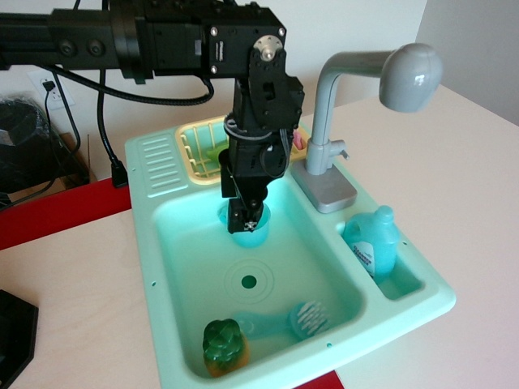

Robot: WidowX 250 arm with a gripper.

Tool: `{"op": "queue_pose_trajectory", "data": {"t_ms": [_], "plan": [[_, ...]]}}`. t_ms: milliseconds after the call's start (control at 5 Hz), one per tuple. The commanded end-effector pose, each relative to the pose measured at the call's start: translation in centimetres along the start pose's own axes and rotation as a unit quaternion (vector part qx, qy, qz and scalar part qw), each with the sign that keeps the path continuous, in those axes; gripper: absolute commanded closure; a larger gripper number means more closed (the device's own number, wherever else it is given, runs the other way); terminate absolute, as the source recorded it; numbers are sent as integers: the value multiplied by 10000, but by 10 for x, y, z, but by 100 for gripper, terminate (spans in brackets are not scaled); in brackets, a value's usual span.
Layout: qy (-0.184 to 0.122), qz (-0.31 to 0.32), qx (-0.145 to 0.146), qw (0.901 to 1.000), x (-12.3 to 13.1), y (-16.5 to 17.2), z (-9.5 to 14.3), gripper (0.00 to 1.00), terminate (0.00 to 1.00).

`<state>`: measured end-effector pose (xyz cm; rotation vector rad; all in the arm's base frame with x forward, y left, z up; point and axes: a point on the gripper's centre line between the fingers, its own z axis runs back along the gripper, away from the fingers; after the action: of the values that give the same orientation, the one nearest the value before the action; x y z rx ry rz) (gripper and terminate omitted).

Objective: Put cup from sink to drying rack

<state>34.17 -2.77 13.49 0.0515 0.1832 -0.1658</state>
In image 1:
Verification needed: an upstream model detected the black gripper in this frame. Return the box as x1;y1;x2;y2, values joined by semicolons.
218;121;293;234

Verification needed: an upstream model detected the blue plastic cup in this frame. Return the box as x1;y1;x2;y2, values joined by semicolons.
217;204;271;249

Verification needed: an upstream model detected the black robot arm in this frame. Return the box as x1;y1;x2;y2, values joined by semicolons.
1;1;304;233

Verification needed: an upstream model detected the green toy item in rack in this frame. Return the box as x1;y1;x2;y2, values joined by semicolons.
205;142;229;163

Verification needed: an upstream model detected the yellow drying rack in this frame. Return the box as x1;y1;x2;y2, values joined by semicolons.
174;116;310;185

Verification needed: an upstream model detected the mint green toy sink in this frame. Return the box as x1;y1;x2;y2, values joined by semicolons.
125;119;456;388

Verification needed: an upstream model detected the pink toy item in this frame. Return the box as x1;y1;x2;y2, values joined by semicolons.
293;130;306;151

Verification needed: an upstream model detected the blue slotted spatula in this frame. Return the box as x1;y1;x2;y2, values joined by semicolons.
233;301;330;340

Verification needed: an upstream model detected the blue detergent bottle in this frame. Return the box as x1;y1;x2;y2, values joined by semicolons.
342;205;401;283

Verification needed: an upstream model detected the toy pineapple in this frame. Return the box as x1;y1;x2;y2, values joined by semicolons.
202;318;251;378

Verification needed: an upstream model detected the grey toy faucet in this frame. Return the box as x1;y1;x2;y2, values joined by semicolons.
291;43;444;214

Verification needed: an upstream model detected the black bin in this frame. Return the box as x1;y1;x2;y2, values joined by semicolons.
1;98;89;194

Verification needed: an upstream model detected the black object at left edge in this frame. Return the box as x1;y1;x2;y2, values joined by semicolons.
1;290;39;388

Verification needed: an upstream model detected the black flexible hose cable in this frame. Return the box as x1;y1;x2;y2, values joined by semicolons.
48;64;216;190

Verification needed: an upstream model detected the white wall outlet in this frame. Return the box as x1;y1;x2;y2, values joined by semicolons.
27;70;75;110

